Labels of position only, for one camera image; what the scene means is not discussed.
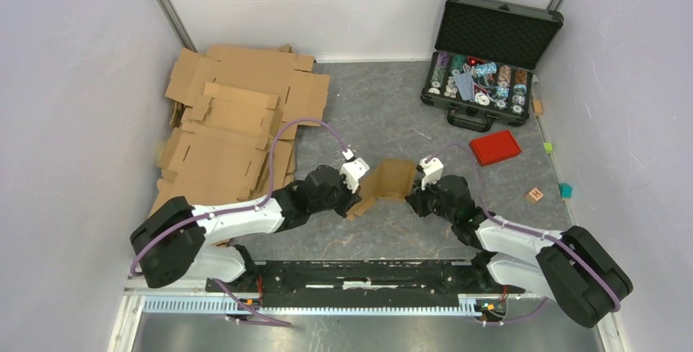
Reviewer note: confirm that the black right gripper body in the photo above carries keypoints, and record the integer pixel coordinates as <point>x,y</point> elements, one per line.
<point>427,202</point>

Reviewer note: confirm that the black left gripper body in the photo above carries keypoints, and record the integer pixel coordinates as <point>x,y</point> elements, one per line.
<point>340,201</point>

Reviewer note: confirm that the brown cardboard box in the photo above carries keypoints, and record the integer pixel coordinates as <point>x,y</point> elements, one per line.
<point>391,180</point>

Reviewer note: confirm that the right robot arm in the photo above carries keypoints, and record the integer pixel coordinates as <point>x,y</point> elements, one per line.
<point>568,267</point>

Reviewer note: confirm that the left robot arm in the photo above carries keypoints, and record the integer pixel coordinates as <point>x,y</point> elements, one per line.
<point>180,240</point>

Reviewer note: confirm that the red flat box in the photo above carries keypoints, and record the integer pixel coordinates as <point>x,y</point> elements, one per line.
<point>495,148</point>

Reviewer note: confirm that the wooden letter cube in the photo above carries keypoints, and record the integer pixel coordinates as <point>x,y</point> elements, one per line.
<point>534,195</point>

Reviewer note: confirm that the teal cube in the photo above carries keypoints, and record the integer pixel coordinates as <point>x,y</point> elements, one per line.
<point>566,190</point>

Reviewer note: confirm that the stack of flat cardboard boxes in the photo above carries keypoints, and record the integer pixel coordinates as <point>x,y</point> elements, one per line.
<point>235,119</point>

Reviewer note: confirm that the small orange wooden block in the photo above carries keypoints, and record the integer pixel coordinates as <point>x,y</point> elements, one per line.
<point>537,107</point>

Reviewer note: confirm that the black poker chip case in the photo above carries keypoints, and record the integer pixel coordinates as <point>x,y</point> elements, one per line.
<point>481,68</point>

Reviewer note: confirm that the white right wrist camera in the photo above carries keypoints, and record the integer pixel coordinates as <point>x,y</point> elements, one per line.
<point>430,170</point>

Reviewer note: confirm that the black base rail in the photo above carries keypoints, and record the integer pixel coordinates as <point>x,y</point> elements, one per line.
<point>374,284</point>

